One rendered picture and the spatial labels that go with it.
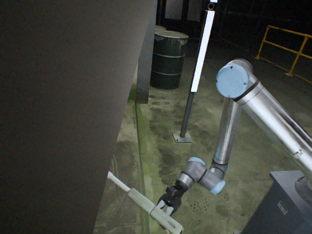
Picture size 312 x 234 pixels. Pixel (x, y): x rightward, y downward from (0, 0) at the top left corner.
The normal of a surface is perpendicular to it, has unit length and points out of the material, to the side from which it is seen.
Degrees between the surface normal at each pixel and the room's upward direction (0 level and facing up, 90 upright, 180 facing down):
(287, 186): 0
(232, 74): 86
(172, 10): 81
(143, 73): 90
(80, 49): 90
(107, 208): 0
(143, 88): 90
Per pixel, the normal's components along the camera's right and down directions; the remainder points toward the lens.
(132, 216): 0.11, -0.84
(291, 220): -0.99, -0.01
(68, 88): 0.18, 0.54
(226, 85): -0.60, 0.31
